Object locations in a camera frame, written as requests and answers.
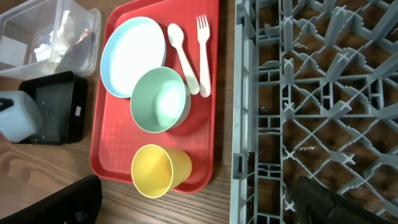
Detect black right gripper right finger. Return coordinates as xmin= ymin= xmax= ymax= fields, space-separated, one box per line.
xmin=292 ymin=176 xmax=389 ymax=224

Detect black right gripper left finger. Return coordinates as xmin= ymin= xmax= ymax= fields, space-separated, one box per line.
xmin=1 ymin=174 xmax=103 ymax=224

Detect yellow plastic cup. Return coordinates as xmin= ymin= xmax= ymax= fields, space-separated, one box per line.
xmin=131 ymin=144 xmax=192 ymax=198

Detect light blue bowl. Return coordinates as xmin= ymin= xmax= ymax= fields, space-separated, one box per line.
xmin=1 ymin=90 xmax=42 ymax=142

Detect mint green bowl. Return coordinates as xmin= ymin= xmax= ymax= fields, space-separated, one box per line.
xmin=130 ymin=67 xmax=192 ymax=133

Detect red snack wrapper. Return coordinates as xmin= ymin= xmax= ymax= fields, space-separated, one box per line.
xmin=77 ymin=29 xmax=90 ymax=44

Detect black food waste tray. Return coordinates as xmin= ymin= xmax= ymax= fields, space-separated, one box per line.
xmin=19 ymin=71 xmax=88 ymax=145

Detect grey dishwasher rack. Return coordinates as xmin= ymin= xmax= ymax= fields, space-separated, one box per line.
xmin=229 ymin=0 xmax=397 ymax=223

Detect clear plastic waste bin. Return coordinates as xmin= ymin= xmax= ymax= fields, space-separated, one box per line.
xmin=1 ymin=0 xmax=101 ymax=80

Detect red serving tray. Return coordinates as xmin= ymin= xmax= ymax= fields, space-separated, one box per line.
xmin=90 ymin=0 xmax=220 ymax=194

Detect white crumpled napkin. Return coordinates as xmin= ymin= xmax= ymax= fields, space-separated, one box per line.
xmin=34 ymin=10 xmax=75 ymax=63

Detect light blue plate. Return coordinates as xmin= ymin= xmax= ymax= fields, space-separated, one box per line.
xmin=100 ymin=16 xmax=167 ymax=98

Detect white plastic spoon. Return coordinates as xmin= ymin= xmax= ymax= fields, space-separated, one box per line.
xmin=167 ymin=23 xmax=200 ymax=95

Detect white plastic fork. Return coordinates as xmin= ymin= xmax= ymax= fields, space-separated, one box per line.
xmin=197 ymin=14 xmax=211 ymax=98

